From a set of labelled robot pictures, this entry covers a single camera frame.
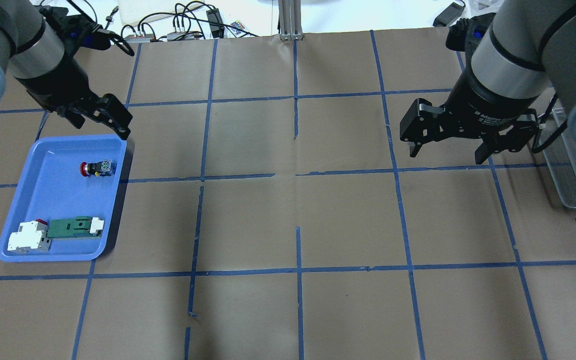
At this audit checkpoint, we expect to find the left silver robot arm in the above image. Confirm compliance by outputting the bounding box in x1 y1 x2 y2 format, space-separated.
0 0 135 141

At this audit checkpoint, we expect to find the red emergency stop button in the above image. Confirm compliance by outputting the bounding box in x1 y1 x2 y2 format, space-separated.
78 159 116 178

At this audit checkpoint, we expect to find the silver wire mesh shelf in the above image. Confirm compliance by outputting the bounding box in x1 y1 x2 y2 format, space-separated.
534 98 576 210

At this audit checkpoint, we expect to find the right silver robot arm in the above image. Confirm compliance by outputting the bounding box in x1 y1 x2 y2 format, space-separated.
399 0 576 165

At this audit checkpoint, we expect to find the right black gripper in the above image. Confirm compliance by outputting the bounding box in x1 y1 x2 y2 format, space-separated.
399 89 539 165

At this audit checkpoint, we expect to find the green terminal block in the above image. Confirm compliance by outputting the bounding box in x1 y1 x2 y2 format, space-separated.
46 216 105 239

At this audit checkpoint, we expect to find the aluminium frame post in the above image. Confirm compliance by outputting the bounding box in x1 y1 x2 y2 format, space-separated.
278 0 304 41

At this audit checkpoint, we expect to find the blue plastic tray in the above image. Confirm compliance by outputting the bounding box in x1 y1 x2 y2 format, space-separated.
0 134 134 263

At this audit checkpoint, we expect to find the white circuit breaker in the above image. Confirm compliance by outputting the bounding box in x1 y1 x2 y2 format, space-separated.
7 219 51 253

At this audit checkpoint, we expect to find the black power adapter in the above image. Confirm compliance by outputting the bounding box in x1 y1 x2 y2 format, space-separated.
432 0 466 28

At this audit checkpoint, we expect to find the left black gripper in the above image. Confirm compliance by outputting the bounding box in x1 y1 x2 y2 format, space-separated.
28 75 133 141

